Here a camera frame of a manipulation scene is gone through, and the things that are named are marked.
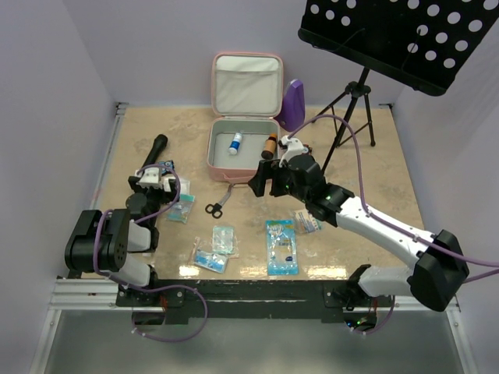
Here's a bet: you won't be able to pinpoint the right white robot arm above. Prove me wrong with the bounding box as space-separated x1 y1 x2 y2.
248 154 469 312

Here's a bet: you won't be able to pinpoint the blue owl block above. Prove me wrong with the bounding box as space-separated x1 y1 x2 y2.
158 160 175 173

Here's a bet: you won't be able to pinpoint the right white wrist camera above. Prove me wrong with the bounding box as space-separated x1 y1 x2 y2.
278 136 305 165

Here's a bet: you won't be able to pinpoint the white blue small bottle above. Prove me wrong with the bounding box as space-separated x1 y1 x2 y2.
228 132 243 155

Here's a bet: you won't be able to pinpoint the brown medicine bottle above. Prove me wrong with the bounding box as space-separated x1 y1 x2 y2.
260 133 278 160

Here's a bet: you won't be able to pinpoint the purple metronome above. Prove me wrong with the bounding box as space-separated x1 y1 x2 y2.
275 79 306 132

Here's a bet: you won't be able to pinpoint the large blue packet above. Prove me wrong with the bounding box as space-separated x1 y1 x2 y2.
265 220 299 276

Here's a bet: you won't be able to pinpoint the black music stand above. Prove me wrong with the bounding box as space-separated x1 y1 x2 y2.
298 1 498 154

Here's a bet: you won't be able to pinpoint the teal blister pack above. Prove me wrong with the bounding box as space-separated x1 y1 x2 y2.
212 226 234 255

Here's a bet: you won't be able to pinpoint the bandage packet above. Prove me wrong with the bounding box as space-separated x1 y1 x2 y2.
292 209 322 234

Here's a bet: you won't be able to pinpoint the white gauze packet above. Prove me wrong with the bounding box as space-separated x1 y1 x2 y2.
180 178 190 195

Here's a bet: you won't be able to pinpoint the black microphone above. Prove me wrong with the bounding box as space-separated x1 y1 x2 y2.
142 134 168 168

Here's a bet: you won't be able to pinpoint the pink medicine kit case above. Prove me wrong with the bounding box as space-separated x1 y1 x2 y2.
207 52 284 183

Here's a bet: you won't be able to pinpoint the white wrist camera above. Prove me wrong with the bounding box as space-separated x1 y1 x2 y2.
278 136 305 165
136 168 172 192

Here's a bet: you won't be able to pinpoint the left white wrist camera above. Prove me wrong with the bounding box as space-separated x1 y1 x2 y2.
136 168 172 192

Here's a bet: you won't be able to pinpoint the black handled scissors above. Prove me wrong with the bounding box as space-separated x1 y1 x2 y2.
205 184 235 219

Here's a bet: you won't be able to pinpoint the owl pattern block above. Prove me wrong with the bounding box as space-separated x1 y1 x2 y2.
303 143 313 155

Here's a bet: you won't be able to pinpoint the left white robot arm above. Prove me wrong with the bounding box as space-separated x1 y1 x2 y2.
65 168 182 305

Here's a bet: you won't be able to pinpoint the blue white sachet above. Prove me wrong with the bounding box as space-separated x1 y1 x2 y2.
193 250 228 273

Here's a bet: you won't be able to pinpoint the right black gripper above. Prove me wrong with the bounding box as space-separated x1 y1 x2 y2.
249 159 310 203

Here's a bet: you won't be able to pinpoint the teal topped zip bag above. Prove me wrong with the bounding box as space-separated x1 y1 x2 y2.
166 194 196 224

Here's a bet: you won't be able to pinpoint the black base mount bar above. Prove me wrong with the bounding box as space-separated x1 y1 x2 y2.
116 280 393 325

